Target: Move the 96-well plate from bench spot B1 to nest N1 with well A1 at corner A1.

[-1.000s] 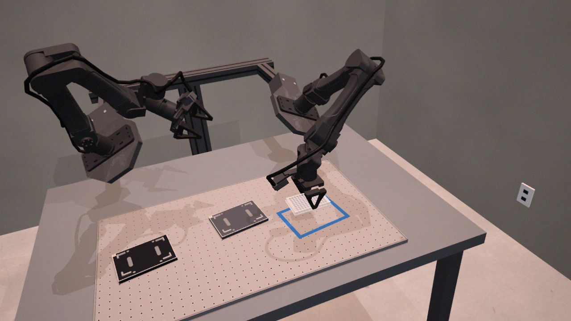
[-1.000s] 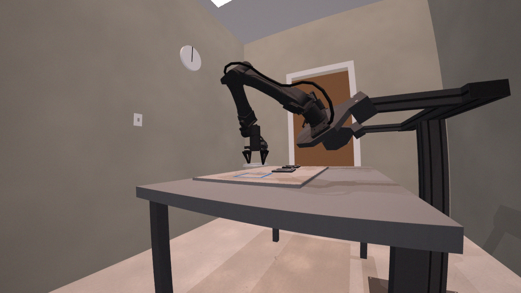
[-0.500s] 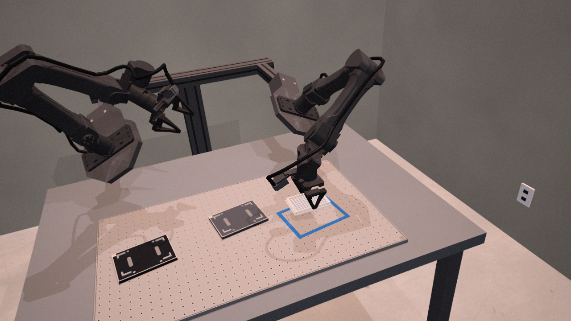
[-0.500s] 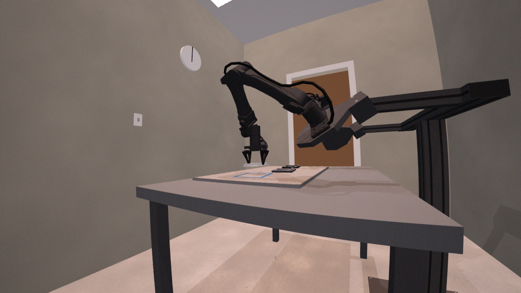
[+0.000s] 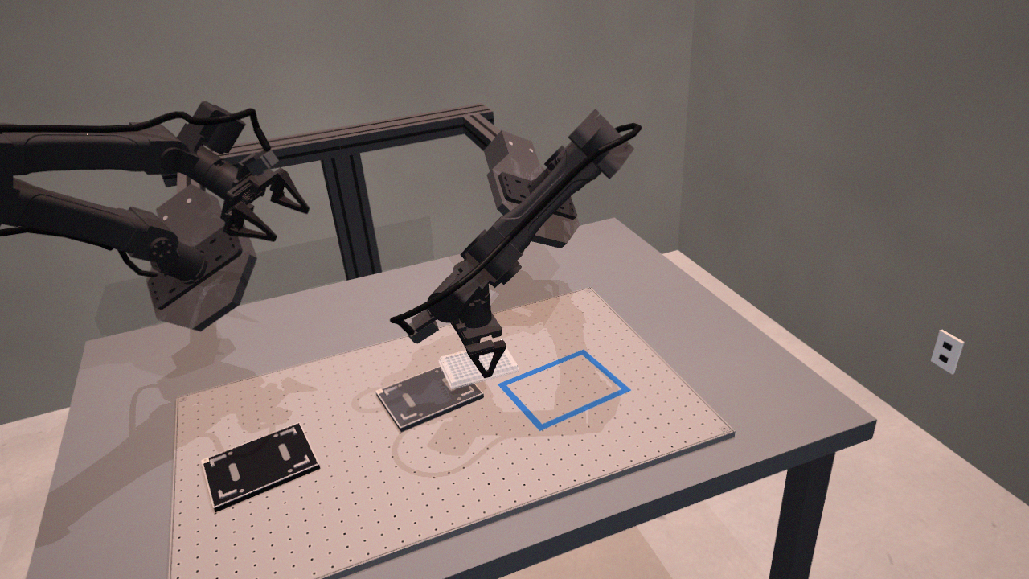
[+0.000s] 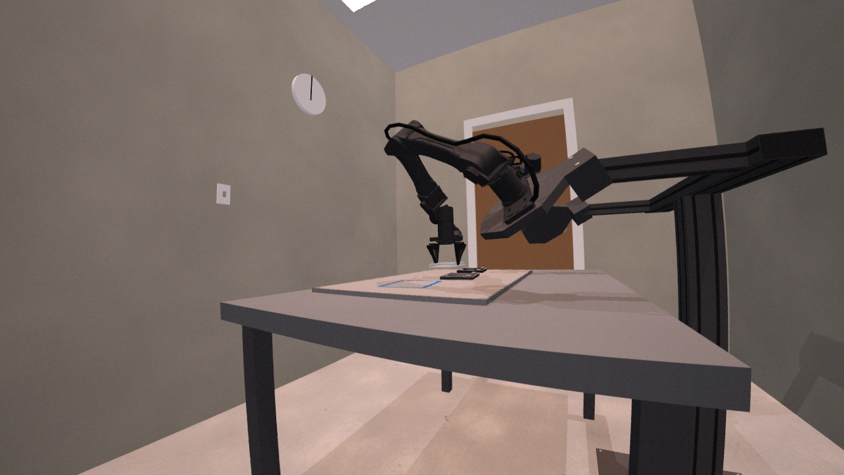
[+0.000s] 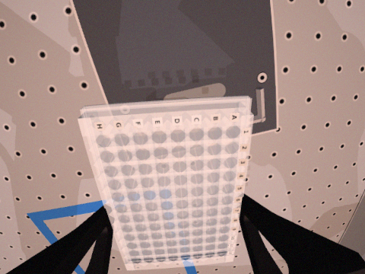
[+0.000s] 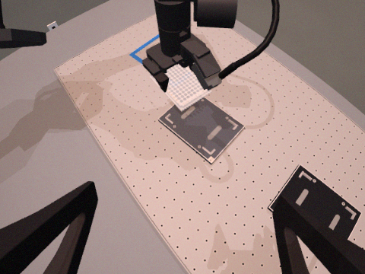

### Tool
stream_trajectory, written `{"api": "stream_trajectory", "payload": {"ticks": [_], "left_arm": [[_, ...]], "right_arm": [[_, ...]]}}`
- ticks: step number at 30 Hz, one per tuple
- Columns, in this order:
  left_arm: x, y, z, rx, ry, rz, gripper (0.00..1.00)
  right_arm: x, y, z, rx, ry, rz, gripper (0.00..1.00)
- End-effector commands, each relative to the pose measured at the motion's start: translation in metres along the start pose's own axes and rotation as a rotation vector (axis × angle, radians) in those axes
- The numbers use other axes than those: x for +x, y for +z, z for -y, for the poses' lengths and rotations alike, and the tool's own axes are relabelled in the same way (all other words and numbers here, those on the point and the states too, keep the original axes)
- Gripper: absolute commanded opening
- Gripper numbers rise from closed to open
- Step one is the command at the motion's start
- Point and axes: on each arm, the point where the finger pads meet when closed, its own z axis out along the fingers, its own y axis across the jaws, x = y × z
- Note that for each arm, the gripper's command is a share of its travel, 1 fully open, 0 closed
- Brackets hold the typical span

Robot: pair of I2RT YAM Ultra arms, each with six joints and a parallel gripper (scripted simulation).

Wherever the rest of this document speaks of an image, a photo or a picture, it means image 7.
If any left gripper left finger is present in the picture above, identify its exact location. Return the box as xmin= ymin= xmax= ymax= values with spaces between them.
xmin=6 ymin=206 xmax=113 ymax=274

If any blue tape outline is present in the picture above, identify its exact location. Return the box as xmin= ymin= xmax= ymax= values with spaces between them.
xmin=27 ymin=200 xmax=197 ymax=274

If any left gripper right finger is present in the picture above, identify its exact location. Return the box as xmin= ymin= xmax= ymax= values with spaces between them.
xmin=239 ymin=193 xmax=365 ymax=274

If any white well plate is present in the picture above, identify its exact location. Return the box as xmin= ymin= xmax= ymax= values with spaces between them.
xmin=78 ymin=95 xmax=254 ymax=270

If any dark grey rectangular plate holder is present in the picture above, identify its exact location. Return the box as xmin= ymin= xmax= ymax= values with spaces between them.
xmin=70 ymin=0 xmax=278 ymax=136

